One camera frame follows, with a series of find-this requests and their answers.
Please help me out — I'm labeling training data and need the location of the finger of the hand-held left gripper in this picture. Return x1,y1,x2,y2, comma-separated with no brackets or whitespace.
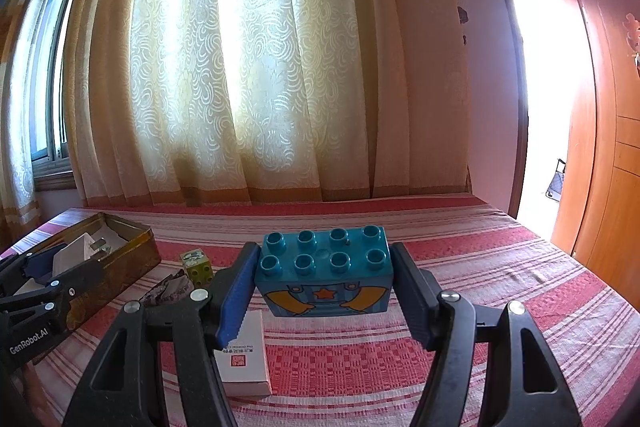
0,251,57,294
0,258,104,316

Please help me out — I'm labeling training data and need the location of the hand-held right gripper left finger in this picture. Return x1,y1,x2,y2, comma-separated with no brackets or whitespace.
62,242,263,427

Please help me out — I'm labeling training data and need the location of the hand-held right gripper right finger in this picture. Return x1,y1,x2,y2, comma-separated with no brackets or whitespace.
389,242,581,427

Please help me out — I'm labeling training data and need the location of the green cube toy block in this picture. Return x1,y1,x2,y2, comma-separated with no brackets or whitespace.
180,248,215,287

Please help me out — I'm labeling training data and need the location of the white box with red label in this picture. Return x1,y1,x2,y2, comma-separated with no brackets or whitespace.
212,309,273,397

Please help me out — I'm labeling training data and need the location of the gold rectangular tin box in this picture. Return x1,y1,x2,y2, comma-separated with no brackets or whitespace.
0,213,162,334

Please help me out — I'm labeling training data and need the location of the blue studded building block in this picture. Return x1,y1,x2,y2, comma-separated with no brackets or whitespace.
255,224,392,319

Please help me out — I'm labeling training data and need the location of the red striped bedspread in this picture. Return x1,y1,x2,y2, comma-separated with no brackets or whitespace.
0,192,640,427

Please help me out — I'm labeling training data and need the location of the patterned cream orange curtain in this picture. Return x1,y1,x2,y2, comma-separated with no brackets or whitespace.
0,0,43,253
62,0,476,208

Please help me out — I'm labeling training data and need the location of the sliding window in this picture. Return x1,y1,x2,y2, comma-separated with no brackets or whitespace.
25,0,78,165

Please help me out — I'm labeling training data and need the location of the dark folding chair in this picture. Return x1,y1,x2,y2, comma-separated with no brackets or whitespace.
545,157,568,200

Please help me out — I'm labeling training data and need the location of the orange wooden door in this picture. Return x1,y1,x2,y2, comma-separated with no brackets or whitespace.
550,0,640,280

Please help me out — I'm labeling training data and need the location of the red flower door decoration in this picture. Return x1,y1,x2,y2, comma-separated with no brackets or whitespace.
622,14,640,80

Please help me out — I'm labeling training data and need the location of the dark brown door frame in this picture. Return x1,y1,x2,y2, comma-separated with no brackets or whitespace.
475,0,531,218

